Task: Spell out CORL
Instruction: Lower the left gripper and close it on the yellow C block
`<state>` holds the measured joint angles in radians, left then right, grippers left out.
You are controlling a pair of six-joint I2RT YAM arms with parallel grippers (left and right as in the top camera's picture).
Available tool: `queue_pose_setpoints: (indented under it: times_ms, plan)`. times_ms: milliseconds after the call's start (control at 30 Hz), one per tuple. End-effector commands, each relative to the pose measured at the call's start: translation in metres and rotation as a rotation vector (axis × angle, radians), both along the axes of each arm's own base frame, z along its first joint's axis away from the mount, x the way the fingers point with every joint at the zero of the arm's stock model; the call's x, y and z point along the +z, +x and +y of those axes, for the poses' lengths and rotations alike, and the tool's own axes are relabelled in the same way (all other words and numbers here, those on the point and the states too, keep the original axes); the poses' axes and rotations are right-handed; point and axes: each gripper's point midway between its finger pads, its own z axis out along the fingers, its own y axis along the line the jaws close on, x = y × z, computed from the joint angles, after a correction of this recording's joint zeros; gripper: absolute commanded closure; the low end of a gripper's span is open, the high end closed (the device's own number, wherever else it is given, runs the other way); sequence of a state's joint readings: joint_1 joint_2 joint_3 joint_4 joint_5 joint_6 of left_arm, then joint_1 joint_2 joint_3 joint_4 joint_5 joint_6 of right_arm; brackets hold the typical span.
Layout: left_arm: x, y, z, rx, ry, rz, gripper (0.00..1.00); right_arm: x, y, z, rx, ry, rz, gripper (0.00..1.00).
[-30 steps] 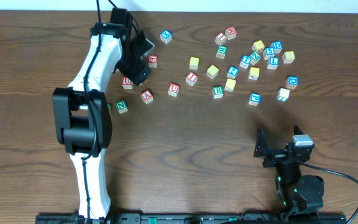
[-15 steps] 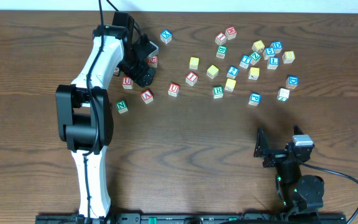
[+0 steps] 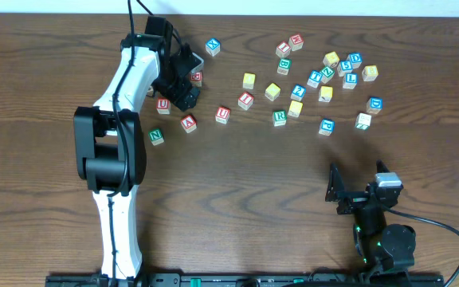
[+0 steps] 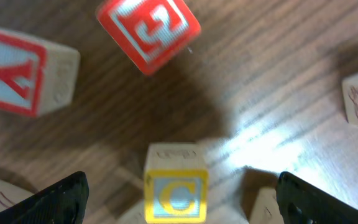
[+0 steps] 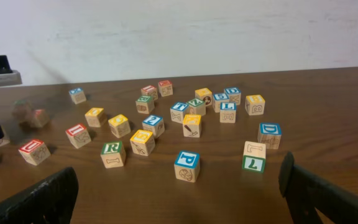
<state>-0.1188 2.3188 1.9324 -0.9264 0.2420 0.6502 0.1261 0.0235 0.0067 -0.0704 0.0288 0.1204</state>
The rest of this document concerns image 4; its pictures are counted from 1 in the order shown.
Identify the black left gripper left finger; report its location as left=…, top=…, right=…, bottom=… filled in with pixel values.
left=0, top=171, right=89, bottom=224

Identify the red X wooden block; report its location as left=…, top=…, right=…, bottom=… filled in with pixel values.
left=0, top=28, right=81, bottom=117

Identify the yellow C wooden block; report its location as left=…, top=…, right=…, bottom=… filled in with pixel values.
left=144, top=142, right=209, bottom=223

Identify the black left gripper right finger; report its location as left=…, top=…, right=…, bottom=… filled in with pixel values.
left=276, top=172, right=358, bottom=224

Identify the red E wooden block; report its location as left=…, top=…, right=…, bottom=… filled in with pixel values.
left=96, top=0, right=201, bottom=75

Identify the red A wooden block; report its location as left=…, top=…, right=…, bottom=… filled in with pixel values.
left=249, top=187, right=284, bottom=224

